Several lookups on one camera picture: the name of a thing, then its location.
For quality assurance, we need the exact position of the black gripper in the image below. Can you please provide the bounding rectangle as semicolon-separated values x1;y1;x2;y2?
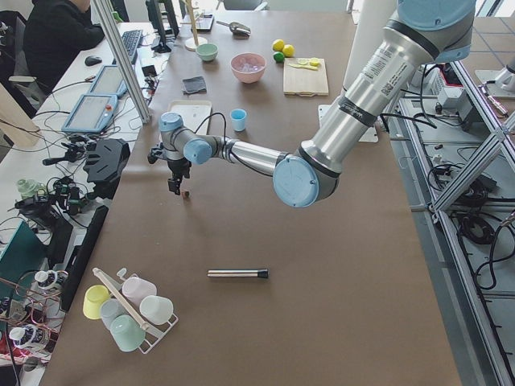
147;142;192;195

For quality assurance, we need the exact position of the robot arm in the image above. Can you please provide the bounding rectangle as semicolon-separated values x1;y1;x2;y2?
475;59;514;99
147;1;476;207

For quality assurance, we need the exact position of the small blue plastic cup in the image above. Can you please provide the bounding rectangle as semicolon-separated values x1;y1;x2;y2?
230;109;247;132

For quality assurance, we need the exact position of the pink plastic cup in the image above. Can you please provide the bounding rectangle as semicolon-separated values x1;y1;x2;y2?
122;276;157;307

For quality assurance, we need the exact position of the white plastic cup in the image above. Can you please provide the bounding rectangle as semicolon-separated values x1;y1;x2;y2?
139;295;174;325

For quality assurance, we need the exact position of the pink bowl of ice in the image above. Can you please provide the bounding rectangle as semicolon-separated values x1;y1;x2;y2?
230;52;267;84

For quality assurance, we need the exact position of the yellow plastic cup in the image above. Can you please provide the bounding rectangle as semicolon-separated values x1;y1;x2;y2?
83;285;110;320

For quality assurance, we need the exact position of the wooden cup tree stand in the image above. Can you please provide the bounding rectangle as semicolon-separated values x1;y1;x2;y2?
181;0;208;51

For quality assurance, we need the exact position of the grey plastic cup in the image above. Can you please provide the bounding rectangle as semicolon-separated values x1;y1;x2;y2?
100;298;126;330

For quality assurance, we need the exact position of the green plastic cup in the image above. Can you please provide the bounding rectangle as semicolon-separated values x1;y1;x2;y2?
109;314;146;352

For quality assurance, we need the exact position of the metal ice scoop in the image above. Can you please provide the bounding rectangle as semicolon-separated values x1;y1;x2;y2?
216;20;251;37

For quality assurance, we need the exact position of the cream rabbit serving tray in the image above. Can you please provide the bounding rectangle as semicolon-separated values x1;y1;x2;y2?
167;100;212;135

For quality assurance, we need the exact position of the grey folded cloth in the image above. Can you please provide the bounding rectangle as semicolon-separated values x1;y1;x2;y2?
182;76;207;95

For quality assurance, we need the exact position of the blue teach pendant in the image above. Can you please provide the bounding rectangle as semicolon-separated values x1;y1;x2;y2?
61;93;118;133
89;65;127;97

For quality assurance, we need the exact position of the steel muddler black tip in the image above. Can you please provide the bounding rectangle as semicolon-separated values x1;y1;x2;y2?
207;269;269;279

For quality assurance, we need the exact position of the green ceramic bowl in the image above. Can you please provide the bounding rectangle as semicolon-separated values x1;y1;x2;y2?
196;43;218;62

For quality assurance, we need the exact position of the black computer mouse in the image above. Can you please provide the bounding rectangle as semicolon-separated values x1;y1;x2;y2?
84;55;102;67

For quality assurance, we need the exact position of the black keyboard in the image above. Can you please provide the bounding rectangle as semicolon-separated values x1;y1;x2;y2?
122;30;143;64

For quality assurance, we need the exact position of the green lime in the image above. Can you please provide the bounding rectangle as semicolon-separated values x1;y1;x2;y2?
273;51;285;63

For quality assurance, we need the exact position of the wooden cutting board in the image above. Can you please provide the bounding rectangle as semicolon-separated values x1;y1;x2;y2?
283;58;329;97

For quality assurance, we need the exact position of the yellow lemon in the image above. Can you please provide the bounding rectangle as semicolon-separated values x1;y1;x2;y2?
282;44;295;58
272;39;285;51

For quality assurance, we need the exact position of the yellow plastic knife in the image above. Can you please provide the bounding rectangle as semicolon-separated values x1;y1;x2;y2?
287;63;319;71

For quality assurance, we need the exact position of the person in black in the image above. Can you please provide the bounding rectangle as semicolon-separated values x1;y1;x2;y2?
23;0;105;94

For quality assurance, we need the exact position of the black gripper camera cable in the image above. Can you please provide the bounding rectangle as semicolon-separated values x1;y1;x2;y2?
195;111;282;176

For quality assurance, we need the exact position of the aluminium frame post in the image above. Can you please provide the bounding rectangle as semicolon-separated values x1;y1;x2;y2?
92;0;150;124

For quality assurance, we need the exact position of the white wire cup rack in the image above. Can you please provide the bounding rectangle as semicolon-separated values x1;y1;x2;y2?
93;268;179;355

